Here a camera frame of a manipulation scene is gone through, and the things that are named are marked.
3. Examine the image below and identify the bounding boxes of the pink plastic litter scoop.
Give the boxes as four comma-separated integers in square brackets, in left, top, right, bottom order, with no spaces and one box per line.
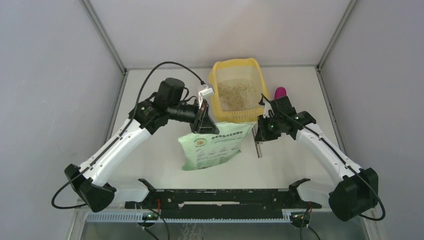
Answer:
[274,86,287,99]

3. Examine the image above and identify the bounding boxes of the yellow plastic litter box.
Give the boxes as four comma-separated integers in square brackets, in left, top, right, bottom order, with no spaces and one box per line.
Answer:
[209,58,270,123]

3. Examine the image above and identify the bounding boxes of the green cat litter bag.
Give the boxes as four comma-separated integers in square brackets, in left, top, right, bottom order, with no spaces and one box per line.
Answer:
[178,122,256,171]

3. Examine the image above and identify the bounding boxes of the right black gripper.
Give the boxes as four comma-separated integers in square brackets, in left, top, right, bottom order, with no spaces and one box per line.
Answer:
[255,113,283,142]

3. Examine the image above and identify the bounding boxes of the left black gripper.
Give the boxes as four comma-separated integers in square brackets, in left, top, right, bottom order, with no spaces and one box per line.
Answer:
[166,98,219,135]

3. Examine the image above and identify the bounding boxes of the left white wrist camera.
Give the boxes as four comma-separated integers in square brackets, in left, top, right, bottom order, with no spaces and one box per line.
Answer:
[196,83,215,108]

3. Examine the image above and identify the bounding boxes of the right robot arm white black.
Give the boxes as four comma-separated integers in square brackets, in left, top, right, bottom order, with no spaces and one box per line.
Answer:
[254,95,386,222]

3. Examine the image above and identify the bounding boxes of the left black camera cable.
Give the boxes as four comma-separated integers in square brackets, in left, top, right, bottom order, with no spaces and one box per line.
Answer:
[50,61,206,240]

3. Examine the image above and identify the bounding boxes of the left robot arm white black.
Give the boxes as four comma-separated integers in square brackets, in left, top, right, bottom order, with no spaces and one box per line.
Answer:
[64,77,219,213]

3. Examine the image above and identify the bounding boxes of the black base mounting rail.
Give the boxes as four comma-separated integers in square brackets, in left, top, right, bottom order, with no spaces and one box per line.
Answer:
[124,188,322,220]

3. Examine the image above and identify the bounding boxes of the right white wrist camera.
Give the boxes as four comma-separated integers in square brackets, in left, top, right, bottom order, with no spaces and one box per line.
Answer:
[262,100,274,119]

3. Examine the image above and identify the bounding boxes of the black camera cable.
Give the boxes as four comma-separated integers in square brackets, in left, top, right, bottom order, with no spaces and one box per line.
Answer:
[50,61,206,240]
[259,92,387,240]

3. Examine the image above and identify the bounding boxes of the white slotted cable duct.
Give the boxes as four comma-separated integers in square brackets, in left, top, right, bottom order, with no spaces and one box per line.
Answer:
[85,211,292,223]

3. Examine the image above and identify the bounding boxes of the scattered clean litter grains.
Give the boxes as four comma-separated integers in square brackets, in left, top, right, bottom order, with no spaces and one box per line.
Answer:
[217,78,257,111]

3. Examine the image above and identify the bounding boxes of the right black camera cable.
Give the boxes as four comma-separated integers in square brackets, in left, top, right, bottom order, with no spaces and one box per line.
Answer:
[259,92,387,240]

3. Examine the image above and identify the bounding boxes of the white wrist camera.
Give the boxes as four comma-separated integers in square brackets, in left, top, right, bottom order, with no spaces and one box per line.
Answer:
[262,100,274,119]
[196,83,215,108]

